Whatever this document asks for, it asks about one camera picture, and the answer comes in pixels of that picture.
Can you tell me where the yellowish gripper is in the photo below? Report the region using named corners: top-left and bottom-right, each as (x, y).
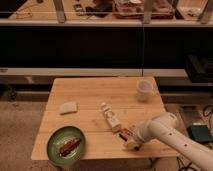
top-left (124, 129), bottom-right (141, 150)

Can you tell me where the brown rectangular eraser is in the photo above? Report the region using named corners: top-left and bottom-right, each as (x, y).
top-left (119, 128), bottom-right (132, 141)

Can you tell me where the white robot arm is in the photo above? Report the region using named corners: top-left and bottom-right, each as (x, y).
top-left (125, 112), bottom-right (213, 171)

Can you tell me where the white ceramic cup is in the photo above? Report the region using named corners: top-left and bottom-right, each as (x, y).
top-left (136, 80), bottom-right (153, 101)

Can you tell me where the white plastic bottle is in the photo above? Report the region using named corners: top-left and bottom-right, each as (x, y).
top-left (101, 103), bottom-right (121, 132)

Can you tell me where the wooden table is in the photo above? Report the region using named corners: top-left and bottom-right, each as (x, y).
top-left (31, 77), bottom-right (177, 160)

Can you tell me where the brown sausage on plate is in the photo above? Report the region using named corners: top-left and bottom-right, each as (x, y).
top-left (59, 138), bottom-right (81, 157)

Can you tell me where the black power box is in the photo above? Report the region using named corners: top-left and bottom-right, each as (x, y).
top-left (187, 125), bottom-right (213, 144)

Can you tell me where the green round plate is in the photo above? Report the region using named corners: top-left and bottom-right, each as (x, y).
top-left (47, 126), bottom-right (86, 167)

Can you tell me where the tray of items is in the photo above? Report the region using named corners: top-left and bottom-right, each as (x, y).
top-left (113, 0), bottom-right (174, 19)

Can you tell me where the black phone on bench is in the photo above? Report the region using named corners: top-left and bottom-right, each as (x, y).
top-left (73, 4), bottom-right (85, 16)

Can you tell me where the background workbench shelf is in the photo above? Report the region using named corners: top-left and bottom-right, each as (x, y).
top-left (0, 0), bottom-right (213, 27)

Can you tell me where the black floor cable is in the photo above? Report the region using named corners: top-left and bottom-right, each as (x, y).
top-left (176, 156), bottom-right (201, 171)

